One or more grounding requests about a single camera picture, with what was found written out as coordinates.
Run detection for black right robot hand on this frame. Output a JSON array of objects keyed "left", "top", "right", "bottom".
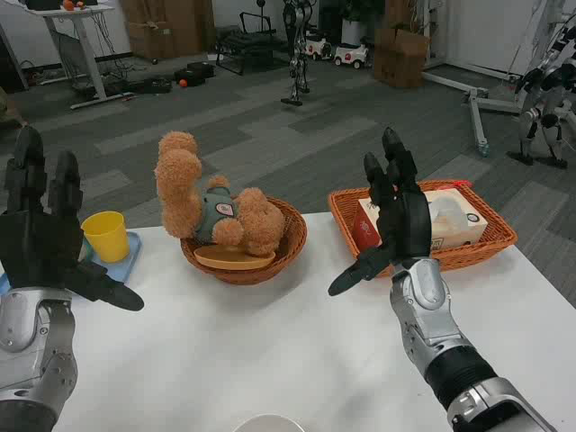
[{"left": 327, "top": 126, "right": 432, "bottom": 297}]

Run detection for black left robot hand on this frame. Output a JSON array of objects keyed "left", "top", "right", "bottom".
[{"left": 0, "top": 125, "right": 145, "bottom": 312}]

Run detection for white plastic bowl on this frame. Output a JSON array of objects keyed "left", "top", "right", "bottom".
[{"left": 232, "top": 413, "right": 307, "bottom": 432}]

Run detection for tissue box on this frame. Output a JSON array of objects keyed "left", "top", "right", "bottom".
[{"left": 356, "top": 187, "right": 491, "bottom": 249}]

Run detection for yellow plastic cup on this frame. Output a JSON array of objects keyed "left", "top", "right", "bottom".
[{"left": 80, "top": 211, "right": 131, "bottom": 264}]

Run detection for rectangular wicker basket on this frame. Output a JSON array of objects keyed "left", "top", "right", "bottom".
[{"left": 327, "top": 179, "right": 518, "bottom": 278}]

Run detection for light blue plastic tray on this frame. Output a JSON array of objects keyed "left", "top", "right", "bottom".
[{"left": 0, "top": 231, "right": 143, "bottom": 293}]

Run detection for white gantry stand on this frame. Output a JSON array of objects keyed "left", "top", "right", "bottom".
[{"left": 422, "top": 0, "right": 576, "bottom": 157}]

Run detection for brown teddy bear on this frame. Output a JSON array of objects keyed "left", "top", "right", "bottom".
[{"left": 154, "top": 130, "right": 285, "bottom": 258}]

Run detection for round wicker basket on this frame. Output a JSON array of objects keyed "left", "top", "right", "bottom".
[{"left": 179, "top": 195, "right": 309, "bottom": 286}]

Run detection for large open cardboard box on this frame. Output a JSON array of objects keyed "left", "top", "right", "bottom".
[{"left": 372, "top": 27, "right": 431, "bottom": 89}]

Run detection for orange plastic plate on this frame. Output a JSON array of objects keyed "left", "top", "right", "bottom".
[{"left": 193, "top": 245, "right": 276, "bottom": 272}]

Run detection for white toy car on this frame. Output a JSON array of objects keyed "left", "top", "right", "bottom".
[
  {"left": 305, "top": 35, "right": 334, "bottom": 62},
  {"left": 332, "top": 40, "right": 371, "bottom": 70}
]

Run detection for black humanoid robot legs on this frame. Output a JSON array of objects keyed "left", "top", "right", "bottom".
[{"left": 281, "top": 0, "right": 316, "bottom": 107}]

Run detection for silver humanoid robot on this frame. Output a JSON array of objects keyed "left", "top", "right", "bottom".
[{"left": 508, "top": 13, "right": 576, "bottom": 170}]

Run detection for potted green plant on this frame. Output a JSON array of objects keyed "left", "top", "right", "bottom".
[{"left": 341, "top": 0, "right": 388, "bottom": 46}]

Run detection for white standing desk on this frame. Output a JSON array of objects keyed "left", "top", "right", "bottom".
[{"left": 26, "top": 0, "right": 136, "bottom": 112}]

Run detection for black equipment case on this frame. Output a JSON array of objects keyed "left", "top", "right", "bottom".
[{"left": 174, "top": 61, "right": 216, "bottom": 86}]

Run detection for stack of cardboard boxes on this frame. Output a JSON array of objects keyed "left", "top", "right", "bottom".
[{"left": 121, "top": 0, "right": 217, "bottom": 59}]

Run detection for black folding frame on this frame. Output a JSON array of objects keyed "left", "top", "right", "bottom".
[{"left": 214, "top": 11, "right": 289, "bottom": 77}]

